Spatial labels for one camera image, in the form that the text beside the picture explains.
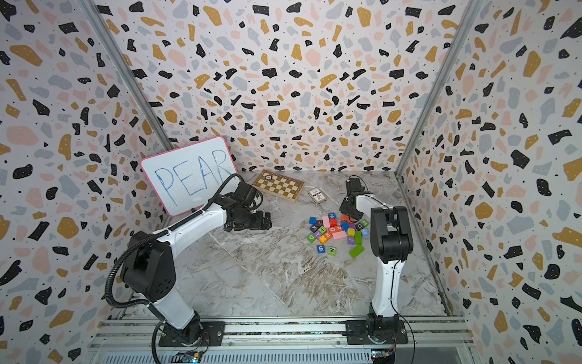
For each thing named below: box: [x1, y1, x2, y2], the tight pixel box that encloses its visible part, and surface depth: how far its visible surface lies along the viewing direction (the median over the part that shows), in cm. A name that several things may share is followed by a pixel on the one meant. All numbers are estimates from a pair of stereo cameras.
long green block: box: [348, 244, 365, 259], surface depth 97 cm
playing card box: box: [307, 186, 328, 204], surface depth 114 cm
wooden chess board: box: [251, 169, 305, 203], surface depth 115 cm
